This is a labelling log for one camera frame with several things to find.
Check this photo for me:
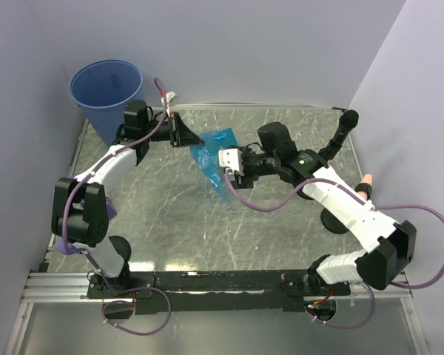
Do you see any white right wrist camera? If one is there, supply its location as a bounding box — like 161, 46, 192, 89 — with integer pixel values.
218, 148, 244, 175

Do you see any blue plastic trash bag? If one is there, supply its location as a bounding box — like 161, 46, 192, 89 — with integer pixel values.
189, 128, 238, 203

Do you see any black microphone on stand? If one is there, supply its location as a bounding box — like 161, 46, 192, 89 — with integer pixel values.
299, 109, 360, 203

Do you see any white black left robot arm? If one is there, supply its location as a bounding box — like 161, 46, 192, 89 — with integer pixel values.
51, 100, 204, 297

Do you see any blue plastic trash bin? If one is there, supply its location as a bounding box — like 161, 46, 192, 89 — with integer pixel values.
69, 59, 144, 146

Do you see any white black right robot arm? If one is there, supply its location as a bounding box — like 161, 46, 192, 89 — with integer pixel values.
218, 111, 417, 295

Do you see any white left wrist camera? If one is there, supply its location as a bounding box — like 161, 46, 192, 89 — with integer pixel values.
161, 91, 178, 109

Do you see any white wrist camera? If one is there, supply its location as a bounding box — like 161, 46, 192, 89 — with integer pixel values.
161, 91, 178, 109
218, 148, 244, 175

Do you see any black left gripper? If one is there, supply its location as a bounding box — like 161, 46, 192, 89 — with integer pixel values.
142, 112, 205, 147

